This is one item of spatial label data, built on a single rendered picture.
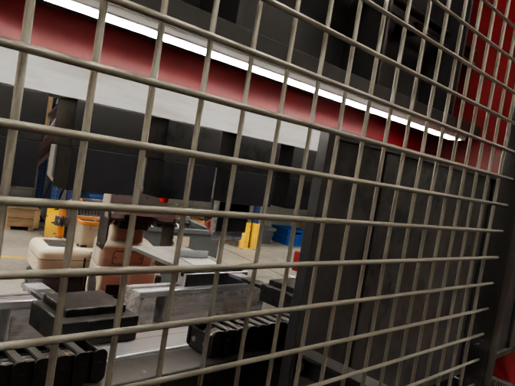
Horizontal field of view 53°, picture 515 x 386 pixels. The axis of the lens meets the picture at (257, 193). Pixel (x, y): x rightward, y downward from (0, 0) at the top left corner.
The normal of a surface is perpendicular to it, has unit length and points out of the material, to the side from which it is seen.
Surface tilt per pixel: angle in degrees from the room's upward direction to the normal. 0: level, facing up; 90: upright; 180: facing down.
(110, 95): 90
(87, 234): 92
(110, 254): 98
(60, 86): 90
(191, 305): 90
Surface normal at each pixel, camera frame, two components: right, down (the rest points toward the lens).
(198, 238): 0.55, 0.13
